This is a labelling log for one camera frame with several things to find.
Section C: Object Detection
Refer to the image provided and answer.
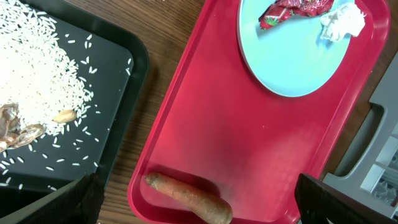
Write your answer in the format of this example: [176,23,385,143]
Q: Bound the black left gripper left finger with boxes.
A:
[0,172,105,224]

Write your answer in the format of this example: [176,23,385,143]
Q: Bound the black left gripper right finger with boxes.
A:
[294,173,395,224]

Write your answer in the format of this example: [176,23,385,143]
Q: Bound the rice and peanut leftovers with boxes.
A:
[1,1,95,157]

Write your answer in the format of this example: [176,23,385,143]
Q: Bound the grey dishwasher rack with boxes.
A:
[323,57,397,218]

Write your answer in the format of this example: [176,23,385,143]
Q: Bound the orange carrot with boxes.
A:
[144,172,233,224]

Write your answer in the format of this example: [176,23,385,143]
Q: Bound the red serving tray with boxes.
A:
[127,1,391,223]

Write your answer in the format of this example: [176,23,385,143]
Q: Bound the light blue plate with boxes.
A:
[237,0,351,97]

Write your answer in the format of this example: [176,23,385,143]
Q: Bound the black tray bin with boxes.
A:
[0,0,149,194]

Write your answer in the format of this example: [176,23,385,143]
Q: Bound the crumpled white tissue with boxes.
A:
[320,2,366,42]

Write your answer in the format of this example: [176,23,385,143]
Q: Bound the red snack wrapper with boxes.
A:
[259,0,334,30]

